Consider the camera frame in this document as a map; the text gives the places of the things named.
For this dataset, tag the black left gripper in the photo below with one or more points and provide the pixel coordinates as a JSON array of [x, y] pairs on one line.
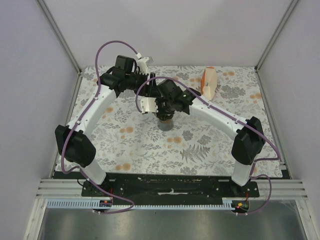
[[151, 90]]

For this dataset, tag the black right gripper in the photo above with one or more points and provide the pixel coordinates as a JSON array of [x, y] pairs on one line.
[[160, 112]]

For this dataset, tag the green glass coffee dripper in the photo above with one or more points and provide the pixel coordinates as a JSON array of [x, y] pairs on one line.
[[165, 118]]

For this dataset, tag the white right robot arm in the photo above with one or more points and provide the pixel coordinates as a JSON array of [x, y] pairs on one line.
[[245, 133]]

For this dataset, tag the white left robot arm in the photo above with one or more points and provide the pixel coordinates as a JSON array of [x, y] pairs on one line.
[[74, 139]]

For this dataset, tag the grey glass server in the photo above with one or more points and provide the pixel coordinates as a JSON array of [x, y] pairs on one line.
[[165, 125]]

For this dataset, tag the floral patterned tablecloth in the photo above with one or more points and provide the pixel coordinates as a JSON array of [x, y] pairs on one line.
[[127, 141]]

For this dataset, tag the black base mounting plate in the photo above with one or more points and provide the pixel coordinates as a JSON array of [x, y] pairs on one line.
[[153, 189]]

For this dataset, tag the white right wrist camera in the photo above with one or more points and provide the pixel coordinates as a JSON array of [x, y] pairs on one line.
[[148, 105]]

